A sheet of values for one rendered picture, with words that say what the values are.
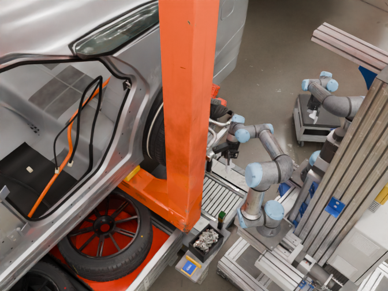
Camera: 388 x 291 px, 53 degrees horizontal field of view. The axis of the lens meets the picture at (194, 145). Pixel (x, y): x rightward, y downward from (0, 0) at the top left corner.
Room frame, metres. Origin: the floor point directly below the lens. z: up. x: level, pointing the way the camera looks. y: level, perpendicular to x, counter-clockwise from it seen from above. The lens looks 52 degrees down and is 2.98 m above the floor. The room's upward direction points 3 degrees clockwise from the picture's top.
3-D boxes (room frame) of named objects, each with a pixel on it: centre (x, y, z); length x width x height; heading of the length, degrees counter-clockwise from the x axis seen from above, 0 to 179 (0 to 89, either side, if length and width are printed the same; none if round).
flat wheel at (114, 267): (1.21, 0.60, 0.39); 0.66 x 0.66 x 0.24
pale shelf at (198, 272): (1.08, -0.10, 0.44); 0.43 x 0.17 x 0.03; 146
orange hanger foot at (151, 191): (1.45, 0.32, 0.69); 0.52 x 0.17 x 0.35; 56
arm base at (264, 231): (1.09, -0.47, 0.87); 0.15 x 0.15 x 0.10
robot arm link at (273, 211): (1.09, -0.47, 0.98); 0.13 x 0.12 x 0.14; 102
